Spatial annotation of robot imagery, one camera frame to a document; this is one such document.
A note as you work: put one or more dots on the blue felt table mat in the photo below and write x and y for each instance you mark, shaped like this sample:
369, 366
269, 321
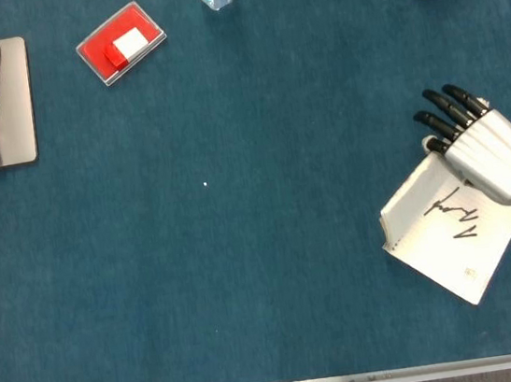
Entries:
195, 232

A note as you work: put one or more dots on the red white stamp block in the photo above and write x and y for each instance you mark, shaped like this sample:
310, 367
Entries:
126, 48

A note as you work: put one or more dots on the tan spiral notebook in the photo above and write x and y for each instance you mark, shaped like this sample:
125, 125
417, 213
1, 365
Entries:
446, 241

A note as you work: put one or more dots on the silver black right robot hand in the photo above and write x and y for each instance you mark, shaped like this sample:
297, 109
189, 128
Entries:
496, 154

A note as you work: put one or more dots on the red stamp pad case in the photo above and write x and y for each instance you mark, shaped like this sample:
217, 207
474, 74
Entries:
99, 58

